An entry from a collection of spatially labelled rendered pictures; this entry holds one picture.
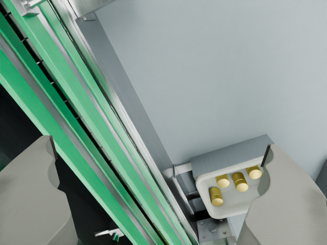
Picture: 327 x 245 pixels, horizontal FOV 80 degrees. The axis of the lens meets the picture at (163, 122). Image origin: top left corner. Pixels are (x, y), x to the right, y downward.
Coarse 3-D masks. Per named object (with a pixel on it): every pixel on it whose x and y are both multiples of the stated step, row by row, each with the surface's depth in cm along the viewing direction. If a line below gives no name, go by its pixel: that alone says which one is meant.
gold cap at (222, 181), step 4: (216, 176) 55; (220, 176) 54; (224, 176) 54; (216, 180) 55; (220, 180) 53; (224, 180) 53; (228, 180) 53; (220, 184) 54; (224, 184) 54; (228, 184) 54
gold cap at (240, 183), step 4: (236, 172) 58; (232, 176) 58; (236, 176) 56; (240, 176) 56; (236, 180) 55; (240, 180) 55; (244, 180) 55; (236, 184) 55; (240, 184) 54; (244, 184) 54; (236, 188) 55; (240, 188) 55; (244, 188) 55
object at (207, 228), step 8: (200, 224) 60; (208, 224) 59; (216, 224) 58; (224, 224) 57; (200, 232) 58; (208, 232) 57; (216, 232) 56; (224, 232) 55; (200, 240) 56; (208, 240) 55; (216, 240) 54; (224, 240) 54
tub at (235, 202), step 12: (228, 168) 48; (240, 168) 48; (204, 180) 59; (252, 180) 59; (204, 192) 53; (228, 192) 61; (240, 192) 60; (252, 192) 58; (204, 204) 54; (228, 204) 58; (240, 204) 57; (216, 216) 56; (228, 216) 56
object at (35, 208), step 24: (48, 144) 11; (24, 168) 9; (48, 168) 9; (0, 192) 8; (24, 192) 8; (48, 192) 8; (0, 216) 7; (24, 216) 7; (48, 216) 7; (0, 240) 6; (24, 240) 6; (48, 240) 6; (72, 240) 7
